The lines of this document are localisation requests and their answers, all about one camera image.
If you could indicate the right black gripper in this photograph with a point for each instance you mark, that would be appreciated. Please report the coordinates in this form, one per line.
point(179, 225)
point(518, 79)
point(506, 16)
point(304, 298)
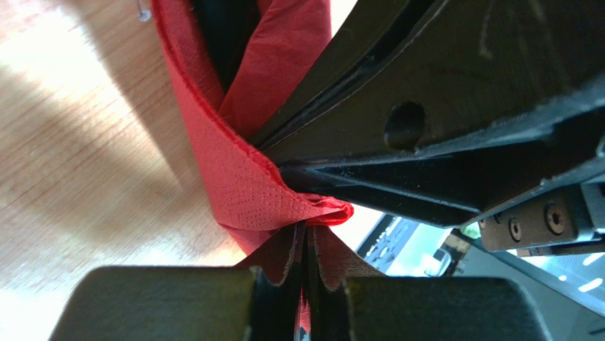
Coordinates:
point(540, 176)

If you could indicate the red paper napkin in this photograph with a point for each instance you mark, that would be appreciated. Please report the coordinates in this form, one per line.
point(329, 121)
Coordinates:
point(248, 197)

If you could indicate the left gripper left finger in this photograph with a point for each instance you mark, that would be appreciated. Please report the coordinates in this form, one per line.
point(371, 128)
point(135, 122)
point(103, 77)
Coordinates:
point(278, 267)

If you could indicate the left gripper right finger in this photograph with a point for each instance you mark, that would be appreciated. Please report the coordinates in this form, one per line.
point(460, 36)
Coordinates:
point(330, 263)

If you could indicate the black knife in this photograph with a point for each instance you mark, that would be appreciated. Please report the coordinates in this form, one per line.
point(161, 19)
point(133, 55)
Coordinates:
point(226, 26)

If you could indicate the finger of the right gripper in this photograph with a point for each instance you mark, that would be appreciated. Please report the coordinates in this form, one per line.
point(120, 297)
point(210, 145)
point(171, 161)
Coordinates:
point(420, 74)

